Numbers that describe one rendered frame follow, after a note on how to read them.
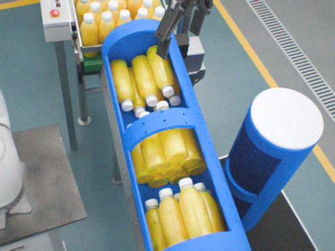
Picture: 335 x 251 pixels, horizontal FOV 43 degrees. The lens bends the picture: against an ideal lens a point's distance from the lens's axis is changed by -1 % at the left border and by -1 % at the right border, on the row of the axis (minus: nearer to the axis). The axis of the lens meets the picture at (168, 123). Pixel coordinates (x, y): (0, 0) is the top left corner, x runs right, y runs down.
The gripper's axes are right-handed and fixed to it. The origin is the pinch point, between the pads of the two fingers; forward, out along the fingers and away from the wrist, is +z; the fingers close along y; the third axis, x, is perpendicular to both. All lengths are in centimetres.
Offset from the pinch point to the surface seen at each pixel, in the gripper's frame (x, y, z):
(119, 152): -12, 1, 65
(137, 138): 0.6, 10.0, 33.5
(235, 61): -37, -158, 139
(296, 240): 66, -62, 130
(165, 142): 7.3, 4.8, 33.5
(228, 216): 35.8, 12.5, 30.3
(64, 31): -59, -15, 46
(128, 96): -17.7, -7.0, 43.4
